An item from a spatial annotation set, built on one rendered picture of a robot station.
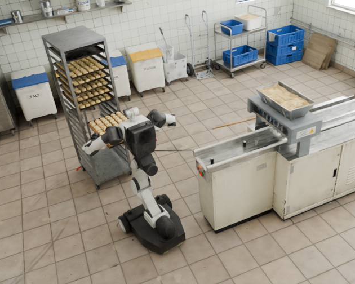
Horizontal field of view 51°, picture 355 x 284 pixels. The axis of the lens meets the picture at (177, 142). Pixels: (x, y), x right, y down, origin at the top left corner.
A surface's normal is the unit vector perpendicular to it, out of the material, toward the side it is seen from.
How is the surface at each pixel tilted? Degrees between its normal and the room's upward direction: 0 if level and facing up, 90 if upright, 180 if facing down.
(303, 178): 90
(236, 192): 90
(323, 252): 0
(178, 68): 95
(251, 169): 90
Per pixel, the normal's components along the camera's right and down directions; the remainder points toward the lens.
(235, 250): -0.09, -0.83
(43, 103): 0.43, 0.50
